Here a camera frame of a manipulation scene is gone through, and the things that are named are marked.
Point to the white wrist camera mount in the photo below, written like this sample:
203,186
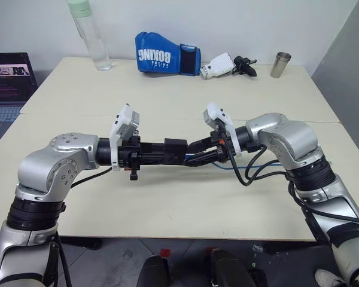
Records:
219,114
119,125

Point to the dark rounded shape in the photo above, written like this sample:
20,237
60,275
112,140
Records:
154,272
227,269

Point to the white and black robotic hand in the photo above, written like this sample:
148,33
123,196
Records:
218,65

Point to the steel cup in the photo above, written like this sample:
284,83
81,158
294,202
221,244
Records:
280,65

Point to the dark laptop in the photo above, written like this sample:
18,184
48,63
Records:
6,89

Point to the small red object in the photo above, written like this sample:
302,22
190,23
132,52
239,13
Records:
165,253

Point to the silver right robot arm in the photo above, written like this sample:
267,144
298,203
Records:
290,134

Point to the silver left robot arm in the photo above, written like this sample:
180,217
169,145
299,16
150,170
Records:
63,155

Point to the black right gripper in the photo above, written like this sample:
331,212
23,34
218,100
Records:
217,140

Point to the white shoe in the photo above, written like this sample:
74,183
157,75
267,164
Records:
327,278

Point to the blue boxing glove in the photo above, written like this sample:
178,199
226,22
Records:
155,53

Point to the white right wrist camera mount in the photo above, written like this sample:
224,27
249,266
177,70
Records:
219,114

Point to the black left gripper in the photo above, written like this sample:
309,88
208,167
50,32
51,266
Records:
128,152

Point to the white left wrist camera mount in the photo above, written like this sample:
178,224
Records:
119,125

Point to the clear bottle with green lid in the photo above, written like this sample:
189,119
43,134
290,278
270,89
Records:
92,39

